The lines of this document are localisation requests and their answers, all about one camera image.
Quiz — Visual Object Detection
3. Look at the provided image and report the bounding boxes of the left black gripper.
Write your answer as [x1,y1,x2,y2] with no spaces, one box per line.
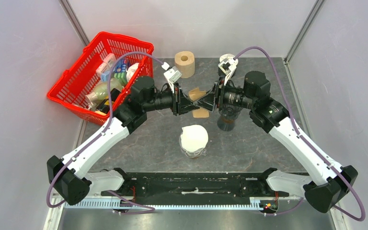
[143,81,200,116]

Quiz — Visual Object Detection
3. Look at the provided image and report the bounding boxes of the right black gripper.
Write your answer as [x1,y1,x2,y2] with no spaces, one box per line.
[194,75,256,113]

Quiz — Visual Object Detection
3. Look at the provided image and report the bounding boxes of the brown paper coffee filter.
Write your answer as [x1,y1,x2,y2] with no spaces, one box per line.
[188,87,209,118]

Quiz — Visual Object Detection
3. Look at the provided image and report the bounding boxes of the dark smoked plastic dripper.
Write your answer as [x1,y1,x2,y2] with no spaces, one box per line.
[220,106,242,120]

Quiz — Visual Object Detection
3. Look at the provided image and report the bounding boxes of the white paper coffee filter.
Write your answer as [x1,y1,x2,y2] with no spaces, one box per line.
[179,125,208,153]

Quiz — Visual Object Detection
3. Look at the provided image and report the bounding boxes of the clear glass dripper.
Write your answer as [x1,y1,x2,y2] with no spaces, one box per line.
[180,140,207,159]

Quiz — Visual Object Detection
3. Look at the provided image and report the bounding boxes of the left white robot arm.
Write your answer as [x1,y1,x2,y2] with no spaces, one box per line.
[46,76,198,207]

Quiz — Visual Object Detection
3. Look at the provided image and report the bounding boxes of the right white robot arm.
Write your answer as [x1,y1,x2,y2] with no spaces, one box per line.
[194,71,358,213]

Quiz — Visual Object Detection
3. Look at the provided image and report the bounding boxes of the dark glass carafe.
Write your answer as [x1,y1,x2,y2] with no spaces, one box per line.
[217,116,235,132]

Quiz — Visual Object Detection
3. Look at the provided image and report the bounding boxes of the beige paper roll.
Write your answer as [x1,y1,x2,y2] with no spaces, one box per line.
[174,51,195,79]

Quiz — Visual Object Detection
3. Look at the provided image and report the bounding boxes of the black wrapped paper roll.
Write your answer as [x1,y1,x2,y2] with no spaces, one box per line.
[218,53,239,77]

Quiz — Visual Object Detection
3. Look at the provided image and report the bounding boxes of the small glass server cup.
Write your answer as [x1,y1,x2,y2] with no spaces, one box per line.
[185,152,203,159]

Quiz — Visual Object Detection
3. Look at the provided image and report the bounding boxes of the white bottle in basket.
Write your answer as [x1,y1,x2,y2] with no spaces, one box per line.
[126,63,139,82]

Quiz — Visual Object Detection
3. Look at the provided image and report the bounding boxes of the blue snack box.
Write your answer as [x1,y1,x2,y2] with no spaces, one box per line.
[113,58,130,81]

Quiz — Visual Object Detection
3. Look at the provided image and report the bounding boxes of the black yellow package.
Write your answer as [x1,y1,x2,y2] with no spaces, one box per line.
[95,88,121,115]

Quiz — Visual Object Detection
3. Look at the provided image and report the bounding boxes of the pale green liquid bottle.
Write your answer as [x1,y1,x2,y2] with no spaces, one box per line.
[85,78,124,110]

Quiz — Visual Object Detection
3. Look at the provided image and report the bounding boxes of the pink white packet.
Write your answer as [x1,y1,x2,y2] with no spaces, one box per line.
[96,53,116,77]

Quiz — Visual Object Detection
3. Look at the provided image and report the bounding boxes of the red plastic shopping basket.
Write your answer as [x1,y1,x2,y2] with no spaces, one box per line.
[46,32,154,126]

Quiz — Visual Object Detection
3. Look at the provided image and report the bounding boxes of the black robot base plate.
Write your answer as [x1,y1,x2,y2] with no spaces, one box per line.
[115,172,289,205]

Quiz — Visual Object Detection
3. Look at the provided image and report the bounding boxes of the aluminium slotted rail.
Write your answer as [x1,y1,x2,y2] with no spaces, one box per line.
[64,196,267,211]

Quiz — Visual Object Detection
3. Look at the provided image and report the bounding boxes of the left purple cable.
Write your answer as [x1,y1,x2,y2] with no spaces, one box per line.
[46,51,172,216]

